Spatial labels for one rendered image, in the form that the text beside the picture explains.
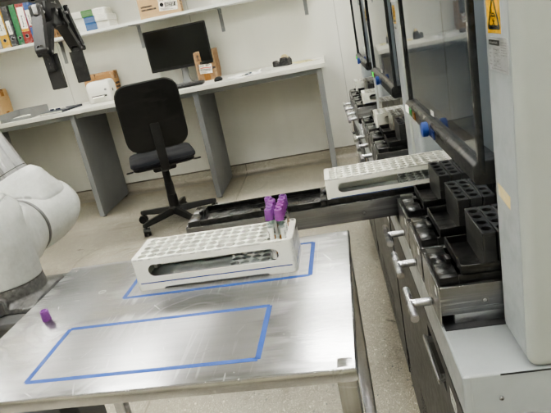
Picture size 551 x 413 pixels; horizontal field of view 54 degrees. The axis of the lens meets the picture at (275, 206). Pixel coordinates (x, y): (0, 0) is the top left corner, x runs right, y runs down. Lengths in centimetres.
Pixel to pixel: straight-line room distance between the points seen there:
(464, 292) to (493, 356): 10
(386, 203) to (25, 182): 94
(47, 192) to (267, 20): 348
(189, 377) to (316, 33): 421
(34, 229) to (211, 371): 84
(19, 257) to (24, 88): 410
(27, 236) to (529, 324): 112
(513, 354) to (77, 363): 63
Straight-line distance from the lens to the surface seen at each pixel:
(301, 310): 83
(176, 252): 100
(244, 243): 95
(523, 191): 72
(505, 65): 71
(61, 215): 158
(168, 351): 82
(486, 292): 90
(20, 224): 145
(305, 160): 494
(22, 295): 147
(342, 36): 479
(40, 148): 552
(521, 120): 69
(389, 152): 168
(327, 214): 129
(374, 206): 129
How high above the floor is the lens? 123
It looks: 18 degrees down
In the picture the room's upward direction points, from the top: 11 degrees counter-clockwise
